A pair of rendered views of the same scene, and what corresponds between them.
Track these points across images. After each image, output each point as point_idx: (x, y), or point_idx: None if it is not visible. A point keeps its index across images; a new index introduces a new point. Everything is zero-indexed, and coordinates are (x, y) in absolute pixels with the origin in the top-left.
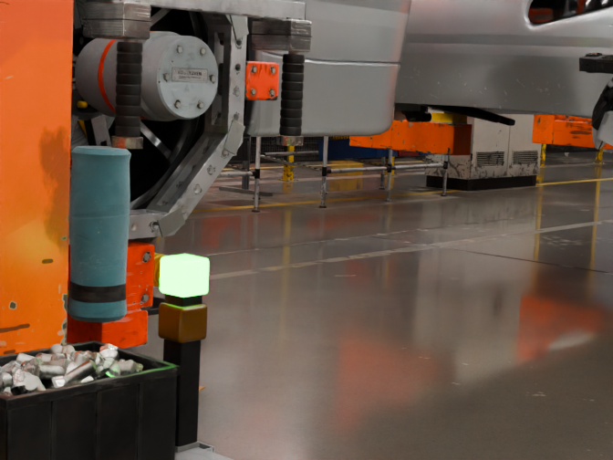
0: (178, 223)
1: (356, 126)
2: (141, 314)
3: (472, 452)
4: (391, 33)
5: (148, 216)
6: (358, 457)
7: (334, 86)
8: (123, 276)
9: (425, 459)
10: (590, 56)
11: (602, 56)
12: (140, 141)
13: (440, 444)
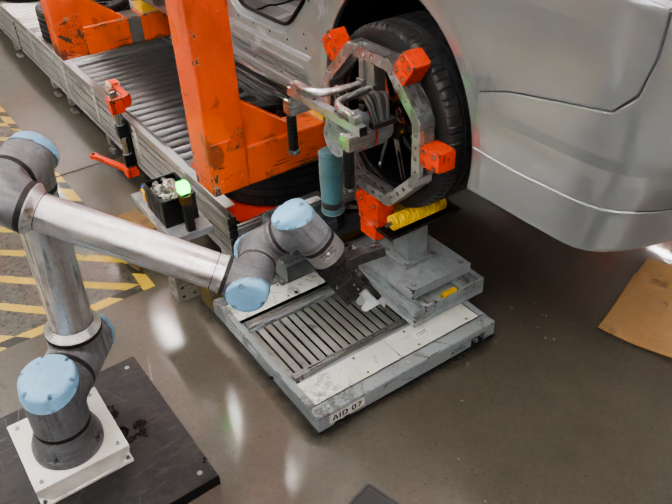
0: (388, 202)
1: (543, 228)
2: (373, 228)
3: (563, 494)
4: (587, 181)
5: (377, 191)
6: (538, 423)
7: (525, 192)
8: (326, 201)
9: (540, 459)
10: (371, 244)
11: (369, 248)
12: (290, 152)
13: (577, 477)
